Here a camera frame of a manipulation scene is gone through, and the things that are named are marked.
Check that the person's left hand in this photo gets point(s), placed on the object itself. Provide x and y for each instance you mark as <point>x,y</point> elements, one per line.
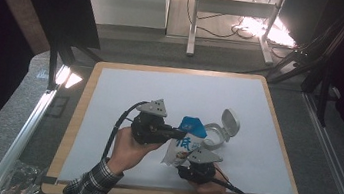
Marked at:
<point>125,153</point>

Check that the white cabinet panel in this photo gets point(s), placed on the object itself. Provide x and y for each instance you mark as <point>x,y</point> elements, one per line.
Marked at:
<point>125,1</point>

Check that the white table mat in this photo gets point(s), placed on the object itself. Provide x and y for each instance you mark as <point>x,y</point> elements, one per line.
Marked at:
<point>168,86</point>

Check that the clear cup with white lid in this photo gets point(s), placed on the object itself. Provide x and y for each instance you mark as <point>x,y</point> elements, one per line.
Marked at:
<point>230,123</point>

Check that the black board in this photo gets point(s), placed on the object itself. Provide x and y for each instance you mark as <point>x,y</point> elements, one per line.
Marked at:
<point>71,3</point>

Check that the black metal stand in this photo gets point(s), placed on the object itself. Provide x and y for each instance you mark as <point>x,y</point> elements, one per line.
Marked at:
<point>52,67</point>

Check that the blue and white milk carton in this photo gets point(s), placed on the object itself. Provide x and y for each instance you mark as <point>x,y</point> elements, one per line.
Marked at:
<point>183,145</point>

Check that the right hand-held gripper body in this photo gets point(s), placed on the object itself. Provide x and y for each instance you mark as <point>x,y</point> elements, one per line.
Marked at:
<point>200,173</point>

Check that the black tripod stand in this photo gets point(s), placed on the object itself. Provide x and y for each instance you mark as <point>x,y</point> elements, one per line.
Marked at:
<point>323,103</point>

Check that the clear plastic bag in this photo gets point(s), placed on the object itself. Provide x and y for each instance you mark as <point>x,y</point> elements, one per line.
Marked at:
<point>19,179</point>

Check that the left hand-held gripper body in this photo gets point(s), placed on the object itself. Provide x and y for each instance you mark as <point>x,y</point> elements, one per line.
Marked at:
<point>149,129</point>

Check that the white metal desk frame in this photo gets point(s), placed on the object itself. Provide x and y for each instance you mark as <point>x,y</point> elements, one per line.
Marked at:
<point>235,8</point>

